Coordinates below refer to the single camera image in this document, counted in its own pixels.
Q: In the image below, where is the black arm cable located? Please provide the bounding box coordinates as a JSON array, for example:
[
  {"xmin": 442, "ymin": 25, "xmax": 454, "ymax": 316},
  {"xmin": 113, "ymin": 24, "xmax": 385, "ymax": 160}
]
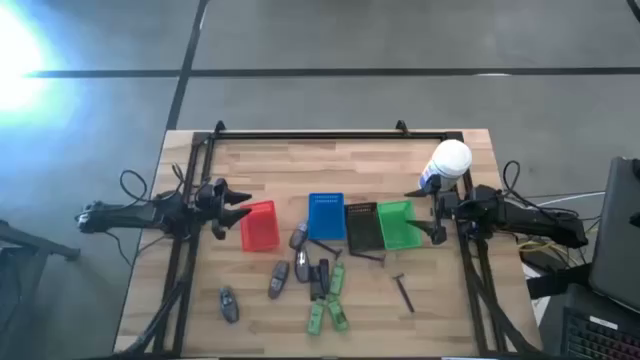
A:
[
  {"xmin": 118, "ymin": 168, "xmax": 150, "ymax": 203},
  {"xmin": 501, "ymin": 159, "xmax": 522, "ymax": 201}
]

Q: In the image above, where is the dark grey laptop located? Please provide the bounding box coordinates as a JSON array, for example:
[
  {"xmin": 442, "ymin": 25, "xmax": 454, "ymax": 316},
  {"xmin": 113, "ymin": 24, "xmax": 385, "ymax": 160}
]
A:
[{"xmin": 588, "ymin": 156, "xmax": 640, "ymax": 315}]

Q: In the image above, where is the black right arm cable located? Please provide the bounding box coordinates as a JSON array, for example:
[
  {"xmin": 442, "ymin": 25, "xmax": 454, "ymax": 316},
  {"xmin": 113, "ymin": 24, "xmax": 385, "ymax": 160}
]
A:
[{"xmin": 501, "ymin": 159, "xmax": 522, "ymax": 201}]

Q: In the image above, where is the white wipes canister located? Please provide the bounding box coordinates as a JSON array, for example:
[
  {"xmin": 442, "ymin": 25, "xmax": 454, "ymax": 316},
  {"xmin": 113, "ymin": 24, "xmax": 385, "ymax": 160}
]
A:
[{"xmin": 418, "ymin": 138, "xmax": 474, "ymax": 194}]

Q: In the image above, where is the green plastic basket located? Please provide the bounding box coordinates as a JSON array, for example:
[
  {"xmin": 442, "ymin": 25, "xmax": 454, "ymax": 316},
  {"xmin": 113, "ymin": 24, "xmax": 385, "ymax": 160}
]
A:
[{"xmin": 376, "ymin": 199, "xmax": 424, "ymax": 252}]

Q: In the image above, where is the blue plastic basket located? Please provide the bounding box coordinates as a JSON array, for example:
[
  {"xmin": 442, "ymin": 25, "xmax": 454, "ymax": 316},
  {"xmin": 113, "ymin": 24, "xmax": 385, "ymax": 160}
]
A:
[{"xmin": 306, "ymin": 192, "xmax": 348, "ymax": 242}]

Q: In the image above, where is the black toiletry tube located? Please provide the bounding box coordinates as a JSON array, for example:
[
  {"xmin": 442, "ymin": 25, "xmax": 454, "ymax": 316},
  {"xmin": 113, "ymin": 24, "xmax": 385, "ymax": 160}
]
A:
[
  {"xmin": 308, "ymin": 266, "xmax": 324, "ymax": 302},
  {"xmin": 318, "ymin": 257, "xmax": 332, "ymax": 295}
]

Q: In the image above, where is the black keyboard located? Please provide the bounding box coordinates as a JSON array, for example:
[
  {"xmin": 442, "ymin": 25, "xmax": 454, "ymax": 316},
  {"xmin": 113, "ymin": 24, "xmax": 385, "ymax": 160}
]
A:
[{"xmin": 560, "ymin": 305, "xmax": 640, "ymax": 360}]

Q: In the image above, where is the black strap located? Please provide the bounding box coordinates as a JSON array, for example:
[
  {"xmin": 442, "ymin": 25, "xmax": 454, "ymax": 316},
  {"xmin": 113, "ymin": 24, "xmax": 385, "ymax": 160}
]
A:
[{"xmin": 526, "ymin": 263, "xmax": 592, "ymax": 300}]

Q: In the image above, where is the red plastic basket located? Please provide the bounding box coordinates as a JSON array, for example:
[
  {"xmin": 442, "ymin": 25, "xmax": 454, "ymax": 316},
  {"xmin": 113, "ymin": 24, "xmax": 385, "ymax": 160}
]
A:
[{"xmin": 239, "ymin": 199, "xmax": 281, "ymax": 253}]

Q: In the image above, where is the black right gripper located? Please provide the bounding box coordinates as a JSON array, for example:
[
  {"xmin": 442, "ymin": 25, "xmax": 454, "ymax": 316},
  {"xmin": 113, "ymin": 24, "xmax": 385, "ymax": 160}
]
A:
[{"xmin": 403, "ymin": 174, "xmax": 459, "ymax": 246}]

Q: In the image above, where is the yellow cable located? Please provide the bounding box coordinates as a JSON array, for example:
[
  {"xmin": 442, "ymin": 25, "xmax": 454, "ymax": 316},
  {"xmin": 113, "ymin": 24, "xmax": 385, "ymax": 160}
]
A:
[{"xmin": 518, "ymin": 238, "xmax": 557, "ymax": 254}]

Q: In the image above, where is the black aluminium rig frame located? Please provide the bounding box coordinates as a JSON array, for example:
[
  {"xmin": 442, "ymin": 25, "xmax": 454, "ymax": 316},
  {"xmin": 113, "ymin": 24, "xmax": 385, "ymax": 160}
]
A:
[{"xmin": 114, "ymin": 119, "xmax": 546, "ymax": 359}]

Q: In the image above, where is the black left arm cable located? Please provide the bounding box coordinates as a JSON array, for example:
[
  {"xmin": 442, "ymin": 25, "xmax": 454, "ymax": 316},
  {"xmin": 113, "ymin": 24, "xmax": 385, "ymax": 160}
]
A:
[{"xmin": 118, "ymin": 168, "xmax": 150, "ymax": 203}]

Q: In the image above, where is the green toiletry tube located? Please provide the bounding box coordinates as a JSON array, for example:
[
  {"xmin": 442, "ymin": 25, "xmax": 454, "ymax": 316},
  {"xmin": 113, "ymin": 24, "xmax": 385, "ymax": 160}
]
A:
[
  {"xmin": 328, "ymin": 261, "xmax": 347, "ymax": 297},
  {"xmin": 325, "ymin": 297, "xmax": 350, "ymax": 333},
  {"xmin": 306, "ymin": 298, "xmax": 327, "ymax": 337}
]

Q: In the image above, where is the grey toiletry tube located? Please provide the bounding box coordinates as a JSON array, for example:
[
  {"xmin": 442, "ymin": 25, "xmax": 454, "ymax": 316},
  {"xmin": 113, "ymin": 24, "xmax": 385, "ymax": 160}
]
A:
[
  {"xmin": 218, "ymin": 286, "xmax": 241, "ymax": 325},
  {"xmin": 293, "ymin": 248, "xmax": 312, "ymax": 285},
  {"xmin": 288, "ymin": 219, "xmax": 310, "ymax": 252},
  {"xmin": 267, "ymin": 259, "xmax": 291, "ymax": 301}
]

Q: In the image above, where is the black plastic basket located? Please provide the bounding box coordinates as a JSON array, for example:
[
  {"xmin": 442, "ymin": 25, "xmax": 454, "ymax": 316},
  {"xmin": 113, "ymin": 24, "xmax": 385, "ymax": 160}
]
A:
[{"xmin": 344, "ymin": 201, "xmax": 387, "ymax": 254}]

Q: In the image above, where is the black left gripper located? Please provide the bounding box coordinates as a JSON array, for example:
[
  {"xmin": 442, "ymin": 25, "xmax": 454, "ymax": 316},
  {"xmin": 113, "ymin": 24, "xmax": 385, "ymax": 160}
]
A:
[{"xmin": 194, "ymin": 178, "xmax": 253, "ymax": 241}]

